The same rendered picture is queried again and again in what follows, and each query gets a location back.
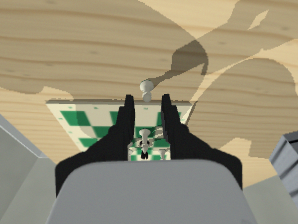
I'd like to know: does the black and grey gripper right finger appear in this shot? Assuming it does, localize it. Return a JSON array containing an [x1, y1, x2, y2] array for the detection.
[[161, 94, 243, 192]]

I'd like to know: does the black rook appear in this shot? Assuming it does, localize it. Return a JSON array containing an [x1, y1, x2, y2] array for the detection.
[[139, 141, 148, 159]]

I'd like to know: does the green and cream chessboard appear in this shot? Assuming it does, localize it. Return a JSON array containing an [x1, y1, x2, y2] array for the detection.
[[46, 101, 192, 161]]

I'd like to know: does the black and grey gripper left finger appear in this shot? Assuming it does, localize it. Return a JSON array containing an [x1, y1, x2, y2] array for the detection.
[[55, 95, 135, 198]]

